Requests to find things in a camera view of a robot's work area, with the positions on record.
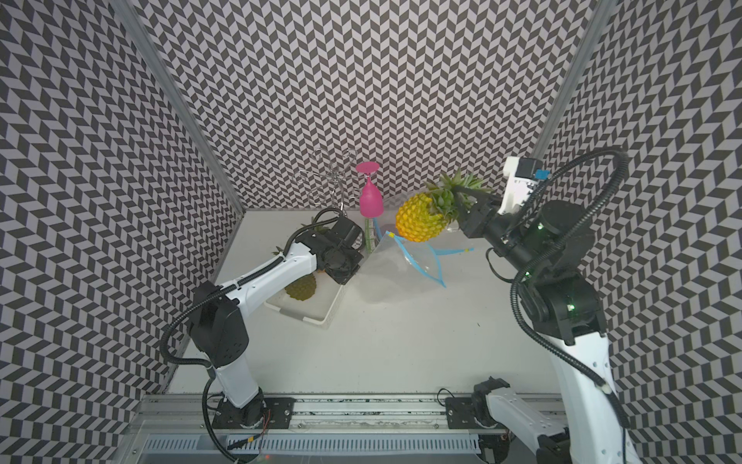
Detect chrome wire cup stand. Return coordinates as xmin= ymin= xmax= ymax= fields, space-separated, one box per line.
xmin=296 ymin=148 xmax=359 ymax=212

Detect white perforated plastic basket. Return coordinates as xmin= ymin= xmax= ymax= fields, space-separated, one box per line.
xmin=264 ymin=274 xmax=345 ymax=329

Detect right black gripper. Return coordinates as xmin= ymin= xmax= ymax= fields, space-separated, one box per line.
xmin=454 ymin=184 xmax=547 ymax=280

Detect pink plastic wine glass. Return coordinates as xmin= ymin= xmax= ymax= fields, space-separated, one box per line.
xmin=356 ymin=162 xmax=384 ymax=218

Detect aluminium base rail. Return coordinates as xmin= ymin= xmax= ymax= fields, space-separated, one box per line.
xmin=137 ymin=391 xmax=567 ymax=433

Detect toy pineapple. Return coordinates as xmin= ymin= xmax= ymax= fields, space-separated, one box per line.
xmin=395 ymin=171 xmax=492 ymax=243
xmin=284 ymin=274 xmax=317 ymax=302

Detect zip-top bag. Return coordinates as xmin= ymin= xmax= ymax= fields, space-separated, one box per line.
xmin=351 ymin=231 xmax=473 ymax=304

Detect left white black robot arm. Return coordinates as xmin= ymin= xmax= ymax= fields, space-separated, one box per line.
xmin=158 ymin=207 xmax=365 ymax=426

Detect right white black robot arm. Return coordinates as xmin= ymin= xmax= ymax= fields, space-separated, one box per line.
xmin=453 ymin=148 xmax=639 ymax=463

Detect green small boxes strip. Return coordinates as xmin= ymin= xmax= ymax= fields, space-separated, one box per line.
xmin=364 ymin=218 xmax=376 ymax=255

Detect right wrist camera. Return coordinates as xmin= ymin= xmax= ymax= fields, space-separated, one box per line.
xmin=498 ymin=157 xmax=550 ymax=215

